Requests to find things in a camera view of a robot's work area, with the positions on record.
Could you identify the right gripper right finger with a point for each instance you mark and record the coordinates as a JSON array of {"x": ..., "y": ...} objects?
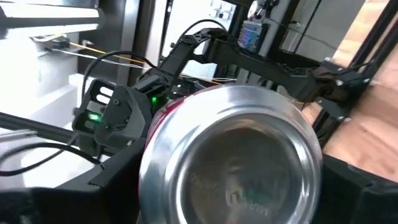
[{"x": 357, "y": 205}]

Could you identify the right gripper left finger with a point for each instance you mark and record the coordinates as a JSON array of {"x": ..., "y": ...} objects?
[{"x": 77, "y": 202}]

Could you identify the red soda can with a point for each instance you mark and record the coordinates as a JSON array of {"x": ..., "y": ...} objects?
[{"x": 233, "y": 161}]

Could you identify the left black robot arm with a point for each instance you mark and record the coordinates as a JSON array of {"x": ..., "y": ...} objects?
[{"x": 264, "y": 67}]

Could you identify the computer keyboard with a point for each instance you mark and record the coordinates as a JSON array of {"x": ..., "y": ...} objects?
[{"x": 250, "y": 35}]

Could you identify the black table frame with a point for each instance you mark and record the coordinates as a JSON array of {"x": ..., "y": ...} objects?
[{"x": 372, "y": 34}]

